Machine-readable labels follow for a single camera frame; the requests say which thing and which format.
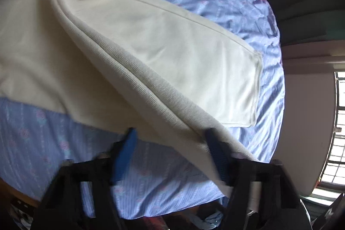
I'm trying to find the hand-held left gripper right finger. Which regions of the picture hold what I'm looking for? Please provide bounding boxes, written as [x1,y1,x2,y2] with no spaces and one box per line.
[204,128,313,230]

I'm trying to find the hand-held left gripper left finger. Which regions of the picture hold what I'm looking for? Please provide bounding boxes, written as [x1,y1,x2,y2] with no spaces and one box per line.
[31,127,138,230]

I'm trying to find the cream pants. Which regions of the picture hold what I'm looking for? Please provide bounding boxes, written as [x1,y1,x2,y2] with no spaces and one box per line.
[0,0,263,199]

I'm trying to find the window with metal grille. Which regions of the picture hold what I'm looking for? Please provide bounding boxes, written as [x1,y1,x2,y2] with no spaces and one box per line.
[315,71,345,193]

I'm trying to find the green curtain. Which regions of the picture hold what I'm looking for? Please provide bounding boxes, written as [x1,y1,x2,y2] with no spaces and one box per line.
[270,0,345,47]

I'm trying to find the wooden bed frame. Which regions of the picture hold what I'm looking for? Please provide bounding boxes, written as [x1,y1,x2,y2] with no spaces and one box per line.
[0,179,38,206]

